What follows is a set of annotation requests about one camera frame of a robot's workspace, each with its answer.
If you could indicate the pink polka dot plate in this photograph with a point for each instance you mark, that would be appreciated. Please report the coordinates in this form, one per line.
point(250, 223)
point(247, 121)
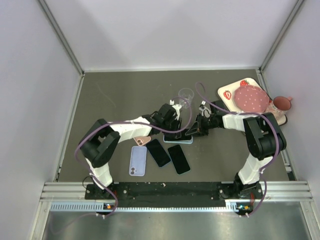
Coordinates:
point(250, 98)

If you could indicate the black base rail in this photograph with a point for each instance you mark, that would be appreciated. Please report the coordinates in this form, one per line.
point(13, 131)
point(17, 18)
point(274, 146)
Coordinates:
point(180, 194)

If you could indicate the strawberry pattern tray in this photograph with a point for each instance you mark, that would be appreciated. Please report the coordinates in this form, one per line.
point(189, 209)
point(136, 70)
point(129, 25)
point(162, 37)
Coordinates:
point(226, 93)

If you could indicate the black phone middle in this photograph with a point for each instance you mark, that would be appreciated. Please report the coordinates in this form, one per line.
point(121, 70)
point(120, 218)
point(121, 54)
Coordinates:
point(178, 159)

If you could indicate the grey slotted cable duct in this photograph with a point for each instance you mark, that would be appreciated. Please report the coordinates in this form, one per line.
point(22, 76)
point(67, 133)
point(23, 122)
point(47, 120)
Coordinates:
point(103, 207)

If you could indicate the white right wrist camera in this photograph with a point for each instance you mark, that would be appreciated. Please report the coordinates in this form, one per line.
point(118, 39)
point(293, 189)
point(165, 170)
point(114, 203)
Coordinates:
point(203, 108)

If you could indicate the lavender phone case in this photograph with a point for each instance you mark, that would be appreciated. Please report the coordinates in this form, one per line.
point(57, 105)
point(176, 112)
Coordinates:
point(138, 157)

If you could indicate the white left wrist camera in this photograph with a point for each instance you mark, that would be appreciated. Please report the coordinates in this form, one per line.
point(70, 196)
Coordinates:
point(175, 109)

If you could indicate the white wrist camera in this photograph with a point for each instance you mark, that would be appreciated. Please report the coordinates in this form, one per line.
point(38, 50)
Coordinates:
point(203, 108)
point(175, 109)

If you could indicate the black phone white edge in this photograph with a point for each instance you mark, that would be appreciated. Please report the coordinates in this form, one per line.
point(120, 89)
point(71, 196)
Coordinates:
point(183, 137)

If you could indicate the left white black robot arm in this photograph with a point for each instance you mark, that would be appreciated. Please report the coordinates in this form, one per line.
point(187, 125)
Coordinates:
point(100, 142)

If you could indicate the light blue phone case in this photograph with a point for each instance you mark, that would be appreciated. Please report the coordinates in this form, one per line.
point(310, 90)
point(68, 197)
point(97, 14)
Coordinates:
point(178, 142)

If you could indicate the pink phone case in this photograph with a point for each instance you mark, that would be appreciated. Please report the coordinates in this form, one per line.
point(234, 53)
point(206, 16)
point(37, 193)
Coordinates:
point(142, 140)

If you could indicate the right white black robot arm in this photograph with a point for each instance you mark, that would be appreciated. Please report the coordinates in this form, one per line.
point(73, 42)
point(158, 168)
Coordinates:
point(264, 140)

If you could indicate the clear plastic cup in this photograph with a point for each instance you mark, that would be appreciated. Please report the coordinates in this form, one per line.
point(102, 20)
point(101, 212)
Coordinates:
point(186, 96)

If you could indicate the black phone blue edge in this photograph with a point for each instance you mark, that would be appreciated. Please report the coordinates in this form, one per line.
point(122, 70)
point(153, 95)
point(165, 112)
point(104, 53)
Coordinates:
point(158, 153)

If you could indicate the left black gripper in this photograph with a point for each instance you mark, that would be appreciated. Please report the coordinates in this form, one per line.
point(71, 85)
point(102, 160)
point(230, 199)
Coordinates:
point(177, 123)

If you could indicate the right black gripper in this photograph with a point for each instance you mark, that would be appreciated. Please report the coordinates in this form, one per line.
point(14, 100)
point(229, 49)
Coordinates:
point(197, 128)

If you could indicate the pink floral mug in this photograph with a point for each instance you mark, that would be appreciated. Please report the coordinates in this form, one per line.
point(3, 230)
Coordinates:
point(279, 106)

